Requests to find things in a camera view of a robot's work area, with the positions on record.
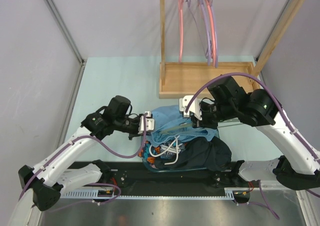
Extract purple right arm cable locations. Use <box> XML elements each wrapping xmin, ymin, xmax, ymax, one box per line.
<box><xmin>184</xmin><ymin>72</ymin><xmax>320</xmax><ymax>221</ymax></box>

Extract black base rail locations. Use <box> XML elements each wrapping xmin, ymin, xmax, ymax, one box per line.
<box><xmin>67</xmin><ymin>161</ymin><xmax>278</xmax><ymax>197</ymax></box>

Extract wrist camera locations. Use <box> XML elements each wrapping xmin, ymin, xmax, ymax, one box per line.
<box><xmin>138</xmin><ymin>111</ymin><xmax>155</xmax><ymax>135</ymax></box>
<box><xmin>178</xmin><ymin>95</ymin><xmax>202</xmax><ymax>121</ymax></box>

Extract wooden clothes rack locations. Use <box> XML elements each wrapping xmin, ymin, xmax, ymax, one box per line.
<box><xmin>159</xmin><ymin>0</ymin><xmax>305</xmax><ymax>99</ymax></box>

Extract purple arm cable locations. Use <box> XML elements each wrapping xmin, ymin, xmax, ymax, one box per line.
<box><xmin>184</xmin><ymin>72</ymin><xmax>320</xmax><ymax>221</ymax></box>
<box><xmin>18</xmin><ymin>116</ymin><xmax>148</xmax><ymax>212</ymax></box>

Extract blue patterned shorts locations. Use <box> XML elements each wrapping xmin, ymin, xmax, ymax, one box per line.
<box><xmin>137</xmin><ymin>138</ymin><xmax>187</xmax><ymax>169</ymax></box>

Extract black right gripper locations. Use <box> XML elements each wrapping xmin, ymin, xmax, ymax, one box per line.
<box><xmin>190</xmin><ymin>101</ymin><xmax>236</xmax><ymax>130</ymax></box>

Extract purple hanger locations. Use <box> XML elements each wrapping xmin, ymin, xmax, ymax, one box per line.
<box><xmin>185</xmin><ymin>0</ymin><xmax>212</xmax><ymax>66</ymax></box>

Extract light blue shorts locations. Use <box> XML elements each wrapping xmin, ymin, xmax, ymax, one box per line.
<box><xmin>144</xmin><ymin>105</ymin><xmax>218</xmax><ymax>167</ymax></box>

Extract salmon pink hanger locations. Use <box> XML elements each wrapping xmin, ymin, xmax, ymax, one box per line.
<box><xmin>197</xmin><ymin>0</ymin><xmax>217</xmax><ymax>67</ymax></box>

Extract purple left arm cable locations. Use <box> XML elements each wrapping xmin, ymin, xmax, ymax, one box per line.
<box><xmin>18</xmin><ymin>116</ymin><xmax>148</xmax><ymax>212</ymax></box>

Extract white cable duct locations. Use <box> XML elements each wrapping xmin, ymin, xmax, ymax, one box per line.
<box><xmin>59</xmin><ymin>188</ymin><xmax>237</xmax><ymax>201</ymax></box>

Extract dark navy shorts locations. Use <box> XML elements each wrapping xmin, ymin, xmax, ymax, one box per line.
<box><xmin>154</xmin><ymin>136</ymin><xmax>232</xmax><ymax>171</ymax></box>

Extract aluminium corner frame post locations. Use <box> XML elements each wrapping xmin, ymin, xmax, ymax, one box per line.
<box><xmin>36</xmin><ymin>0</ymin><xmax>87</xmax><ymax>66</ymax></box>

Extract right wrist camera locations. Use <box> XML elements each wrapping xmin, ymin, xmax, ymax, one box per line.
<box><xmin>178</xmin><ymin>95</ymin><xmax>202</xmax><ymax>121</ymax></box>

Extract pink hanger left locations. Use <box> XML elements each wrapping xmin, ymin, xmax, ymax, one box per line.
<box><xmin>178</xmin><ymin>0</ymin><xmax>184</xmax><ymax>63</ymax></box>

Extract lavender hanger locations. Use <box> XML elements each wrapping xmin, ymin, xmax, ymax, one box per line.
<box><xmin>199</xmin><ymin>0</ymin><xmax>220</xmax><ymax>68</ymax></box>

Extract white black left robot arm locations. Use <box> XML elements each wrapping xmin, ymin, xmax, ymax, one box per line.
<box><xmin>18</xmin><ymin>95</ymin><xmax>155</xmax><ymax>212</ymax></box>

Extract sage green hanger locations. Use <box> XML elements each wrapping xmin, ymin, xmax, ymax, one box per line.
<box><xmin>154</xmin><ymin>122</ymin><xmax>193</xmax><ymax>136</ymax></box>

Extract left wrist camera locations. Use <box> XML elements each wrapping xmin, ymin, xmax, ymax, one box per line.
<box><xmin>138</xmin><ymin>111</ymin><xmax>155</xmax><ymax>135</ymax></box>

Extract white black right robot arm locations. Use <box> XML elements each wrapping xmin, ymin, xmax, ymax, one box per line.
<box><xmin>183</xmin><ymin>72</ymin><xmax>320</xmax><ymax>191</ymax></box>

